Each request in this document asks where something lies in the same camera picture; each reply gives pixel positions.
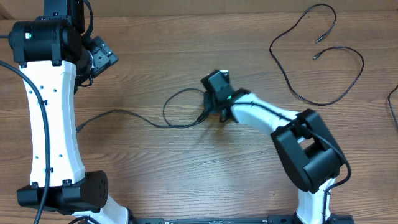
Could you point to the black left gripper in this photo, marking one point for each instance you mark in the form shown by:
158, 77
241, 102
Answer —
104, 56

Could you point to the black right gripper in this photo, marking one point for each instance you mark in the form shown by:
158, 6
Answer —
209, 103

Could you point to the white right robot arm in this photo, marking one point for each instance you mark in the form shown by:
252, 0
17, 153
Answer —
306, 148

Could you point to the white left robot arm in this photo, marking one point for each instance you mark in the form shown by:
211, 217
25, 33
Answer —
55, 55

